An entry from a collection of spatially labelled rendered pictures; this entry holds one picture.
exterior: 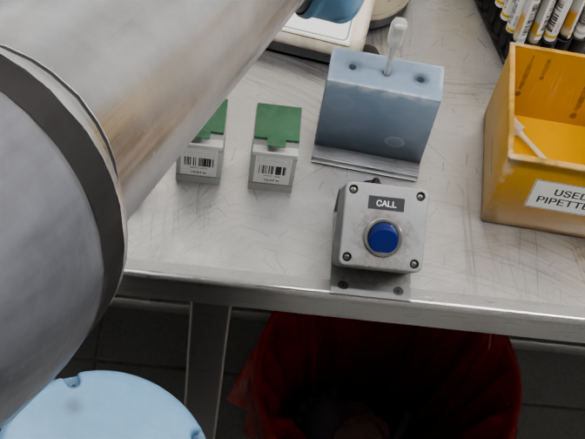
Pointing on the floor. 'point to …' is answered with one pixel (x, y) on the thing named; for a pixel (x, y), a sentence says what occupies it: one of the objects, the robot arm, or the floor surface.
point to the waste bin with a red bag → (380, 376)
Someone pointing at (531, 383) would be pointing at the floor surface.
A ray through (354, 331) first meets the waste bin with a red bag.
